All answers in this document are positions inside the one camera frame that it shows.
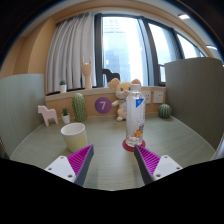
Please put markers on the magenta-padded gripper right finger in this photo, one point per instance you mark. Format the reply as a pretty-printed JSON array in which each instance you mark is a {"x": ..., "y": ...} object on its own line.
[{"x": 153, "y": 163}]

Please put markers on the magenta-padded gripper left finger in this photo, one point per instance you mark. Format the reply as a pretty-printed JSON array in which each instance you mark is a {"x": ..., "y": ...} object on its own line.
[{"x": 75, "y": 163}]

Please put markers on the clear plastic water bottle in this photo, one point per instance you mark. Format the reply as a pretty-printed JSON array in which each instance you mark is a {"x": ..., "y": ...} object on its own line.
[{"x": 135, "y": 116}]

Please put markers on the pale yellow paper cup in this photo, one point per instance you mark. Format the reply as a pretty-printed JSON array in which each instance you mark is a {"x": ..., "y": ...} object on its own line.
[{"x": 75, "y": 138}]

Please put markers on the flat round red coaster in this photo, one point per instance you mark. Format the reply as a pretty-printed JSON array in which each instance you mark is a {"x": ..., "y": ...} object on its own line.
[{"x": 125, "y": 146}]

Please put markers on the round green cactus ornament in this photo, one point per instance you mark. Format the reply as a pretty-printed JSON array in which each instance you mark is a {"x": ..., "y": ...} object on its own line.
[{"x": 164, "y": 111}]

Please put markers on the tall green cactus ornament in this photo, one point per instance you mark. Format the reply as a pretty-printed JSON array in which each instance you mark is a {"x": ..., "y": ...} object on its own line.
[{"x": 79, "y": 108}]

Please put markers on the pink wooden horse figure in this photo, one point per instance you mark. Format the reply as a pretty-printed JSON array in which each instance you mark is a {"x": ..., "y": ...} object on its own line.
[{"x": 48, "y": 113}]

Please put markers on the round purple number sign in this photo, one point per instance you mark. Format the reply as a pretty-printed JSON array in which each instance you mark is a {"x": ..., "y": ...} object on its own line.
[{"x": 103, "y": 105}]

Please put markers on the cream plush mouse toy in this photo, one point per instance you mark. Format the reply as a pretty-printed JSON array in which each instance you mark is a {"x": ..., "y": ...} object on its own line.
[{"x": 120, "y": 96}]

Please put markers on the grey-green desk partition panel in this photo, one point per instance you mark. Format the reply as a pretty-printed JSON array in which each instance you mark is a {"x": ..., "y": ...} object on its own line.
[
  {"x": 196, "y": 96},
  {"x": 21, "y": 110}
]

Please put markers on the wooden hand model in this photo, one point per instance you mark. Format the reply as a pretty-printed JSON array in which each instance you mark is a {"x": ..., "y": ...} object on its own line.
[{"x": 87, "y": 71}]

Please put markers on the black heart-shaped ornament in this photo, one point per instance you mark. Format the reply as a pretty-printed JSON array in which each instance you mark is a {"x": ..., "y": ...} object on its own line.
[{"x": 111, "y": 77}]

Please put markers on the grey-white curtain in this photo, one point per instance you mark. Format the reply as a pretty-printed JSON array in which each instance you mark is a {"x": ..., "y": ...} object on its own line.
[{"x": 70, "y": 53}]

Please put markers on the dark-framed window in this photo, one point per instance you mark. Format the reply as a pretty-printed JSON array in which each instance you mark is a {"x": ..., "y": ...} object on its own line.
[{"x": 123, "y": 46}]

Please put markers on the ceiling lights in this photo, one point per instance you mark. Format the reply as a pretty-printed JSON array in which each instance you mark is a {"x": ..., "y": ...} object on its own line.
[{"x": 184, "y": 16}]

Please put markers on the white wall socket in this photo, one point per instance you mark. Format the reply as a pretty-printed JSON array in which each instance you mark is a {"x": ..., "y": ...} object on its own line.
[
  {"x": 158, "y": 97},
  {"x": 148, "y": 97}
]

